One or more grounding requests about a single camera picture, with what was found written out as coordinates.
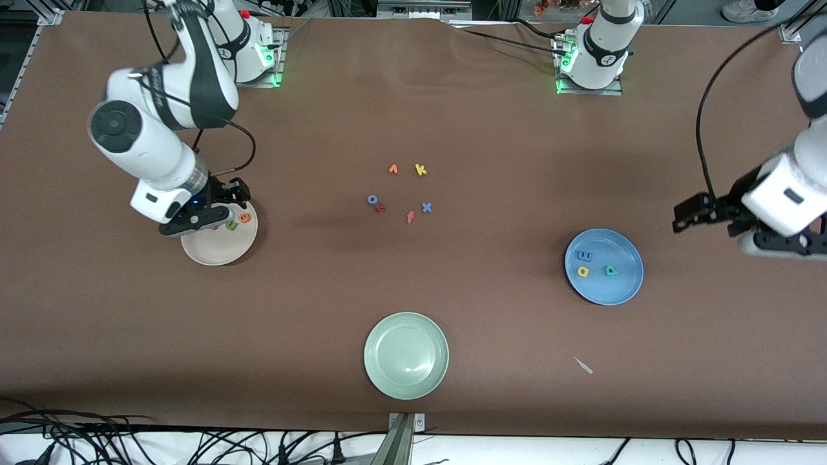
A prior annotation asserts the beige brown plate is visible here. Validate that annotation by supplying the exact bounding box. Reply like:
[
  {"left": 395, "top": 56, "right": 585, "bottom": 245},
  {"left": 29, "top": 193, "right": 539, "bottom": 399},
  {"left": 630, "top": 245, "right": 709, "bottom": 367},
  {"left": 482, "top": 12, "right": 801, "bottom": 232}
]
[{"left": 181, "top": 200, "right": 258, "bottom": 266}]

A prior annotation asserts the blue plate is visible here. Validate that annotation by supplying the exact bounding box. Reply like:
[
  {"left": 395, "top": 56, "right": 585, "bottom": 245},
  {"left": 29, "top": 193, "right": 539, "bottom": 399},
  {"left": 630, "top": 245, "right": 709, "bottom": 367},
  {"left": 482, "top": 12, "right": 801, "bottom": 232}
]
[{"left": 565, "top": 229, "right": 644, "bottom": 306}]

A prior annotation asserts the brown table cover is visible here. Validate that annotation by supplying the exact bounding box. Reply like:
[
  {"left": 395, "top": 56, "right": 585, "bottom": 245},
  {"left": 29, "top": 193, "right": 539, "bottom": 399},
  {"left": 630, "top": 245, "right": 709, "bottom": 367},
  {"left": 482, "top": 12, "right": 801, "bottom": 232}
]
[{"left": 0, "top": 12, "right": 827, "bottom": 441}]

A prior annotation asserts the white shoe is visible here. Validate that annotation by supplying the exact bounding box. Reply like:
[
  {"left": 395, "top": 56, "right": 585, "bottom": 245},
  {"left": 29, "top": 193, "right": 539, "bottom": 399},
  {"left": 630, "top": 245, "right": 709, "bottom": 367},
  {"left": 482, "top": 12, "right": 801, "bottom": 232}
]
[{"left": 722, "top": 0, "right": 774, "bottom": 24}]

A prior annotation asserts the pale green plate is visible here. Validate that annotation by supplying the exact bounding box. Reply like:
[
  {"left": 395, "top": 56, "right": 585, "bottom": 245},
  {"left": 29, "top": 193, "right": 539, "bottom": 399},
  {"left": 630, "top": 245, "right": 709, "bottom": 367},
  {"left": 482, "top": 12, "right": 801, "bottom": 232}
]
[{"left": 364, "top": 312, "right": 450, "bottom": 400}]

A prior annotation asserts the small orange background object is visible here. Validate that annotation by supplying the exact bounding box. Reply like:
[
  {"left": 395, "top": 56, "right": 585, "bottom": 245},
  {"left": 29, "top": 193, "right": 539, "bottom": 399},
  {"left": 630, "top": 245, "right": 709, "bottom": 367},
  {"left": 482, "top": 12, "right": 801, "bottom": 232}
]
[{"left": 533, "top": 0, "right": 582, "bottom": 17}]

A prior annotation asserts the grey metal box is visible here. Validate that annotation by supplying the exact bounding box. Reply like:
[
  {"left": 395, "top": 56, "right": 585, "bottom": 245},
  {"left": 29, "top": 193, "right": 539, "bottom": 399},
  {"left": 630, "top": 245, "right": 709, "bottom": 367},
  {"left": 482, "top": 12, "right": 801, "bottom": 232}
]
[{"left": 377, "top": 0, "right": 474, "bottom": 20}]

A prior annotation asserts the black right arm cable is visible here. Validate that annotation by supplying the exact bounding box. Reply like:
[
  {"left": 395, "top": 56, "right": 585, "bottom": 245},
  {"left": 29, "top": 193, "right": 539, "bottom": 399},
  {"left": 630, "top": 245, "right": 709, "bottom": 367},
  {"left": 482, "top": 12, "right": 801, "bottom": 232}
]
[{"left": 143, "top": 0, "right": 258, "bottom": 179}]

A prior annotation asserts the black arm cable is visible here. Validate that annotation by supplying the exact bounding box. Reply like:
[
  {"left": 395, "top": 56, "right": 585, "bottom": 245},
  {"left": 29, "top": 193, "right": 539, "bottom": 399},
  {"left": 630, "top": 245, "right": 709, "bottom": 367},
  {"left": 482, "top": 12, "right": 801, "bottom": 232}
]
[
  {"left": 696, "top": 23, "right": 808, "bottom": 202},
  {"left": 143, "top": 0, "right": 258, "bottom": 179}
]

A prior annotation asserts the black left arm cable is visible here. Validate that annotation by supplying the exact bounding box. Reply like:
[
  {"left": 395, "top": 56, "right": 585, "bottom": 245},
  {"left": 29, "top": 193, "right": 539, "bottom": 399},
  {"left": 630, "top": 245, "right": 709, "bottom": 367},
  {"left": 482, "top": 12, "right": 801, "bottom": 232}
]
[{"left": 696, "top": 23, "right": 808, "bottom": 202}]

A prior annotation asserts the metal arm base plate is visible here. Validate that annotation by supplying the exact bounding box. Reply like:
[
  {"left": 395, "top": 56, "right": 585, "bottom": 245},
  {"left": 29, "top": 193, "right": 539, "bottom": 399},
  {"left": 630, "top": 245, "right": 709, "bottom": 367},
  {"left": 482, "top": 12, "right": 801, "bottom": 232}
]
[
  {"left": 215, "top": 27, "right": 286, "bottom": 88},
  {"left": 554, "top": 36, "right": 625, "bottom": 97}
]

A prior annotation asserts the thin black table cable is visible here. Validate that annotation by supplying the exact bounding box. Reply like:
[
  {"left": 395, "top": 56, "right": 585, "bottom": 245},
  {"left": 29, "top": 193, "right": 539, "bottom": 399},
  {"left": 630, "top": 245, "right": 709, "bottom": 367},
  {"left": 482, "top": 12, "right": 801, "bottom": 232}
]
[{"left": 452, "top": 19, "right": 571, "bottom": 56}]

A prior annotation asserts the black cable tangle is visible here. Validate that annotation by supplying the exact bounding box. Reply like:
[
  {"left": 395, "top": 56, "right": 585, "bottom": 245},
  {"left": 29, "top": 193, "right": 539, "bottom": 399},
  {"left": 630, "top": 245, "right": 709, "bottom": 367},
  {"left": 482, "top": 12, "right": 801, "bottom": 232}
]
[{"left": 0, "top": 397, "right": 388, "bottom": 465}]

